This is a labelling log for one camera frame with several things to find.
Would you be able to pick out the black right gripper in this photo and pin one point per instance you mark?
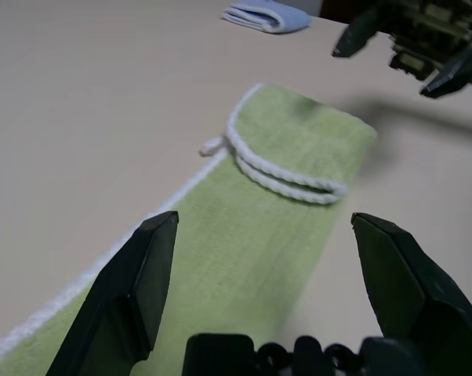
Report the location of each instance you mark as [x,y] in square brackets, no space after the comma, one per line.
[428,35]

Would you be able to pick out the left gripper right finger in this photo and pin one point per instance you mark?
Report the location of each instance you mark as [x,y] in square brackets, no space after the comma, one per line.
[408,290]

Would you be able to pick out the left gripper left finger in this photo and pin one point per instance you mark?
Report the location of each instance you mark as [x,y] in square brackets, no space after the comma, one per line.
[126,297]

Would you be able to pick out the green towel white trim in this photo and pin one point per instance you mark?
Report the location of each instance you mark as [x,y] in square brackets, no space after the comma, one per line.
[240,243]

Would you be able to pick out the folded light blue towel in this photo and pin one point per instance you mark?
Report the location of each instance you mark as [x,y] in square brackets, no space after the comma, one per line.
[287,17]

